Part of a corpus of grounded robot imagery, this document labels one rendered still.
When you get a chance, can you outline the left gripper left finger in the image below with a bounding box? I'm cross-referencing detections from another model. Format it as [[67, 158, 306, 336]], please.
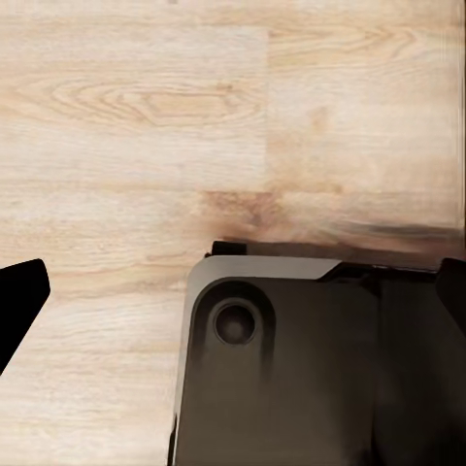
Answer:
[[0, 258, 50, 374]]

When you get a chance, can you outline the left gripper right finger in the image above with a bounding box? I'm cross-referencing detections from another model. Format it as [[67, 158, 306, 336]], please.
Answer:
[[435, 258, 466, 336]]

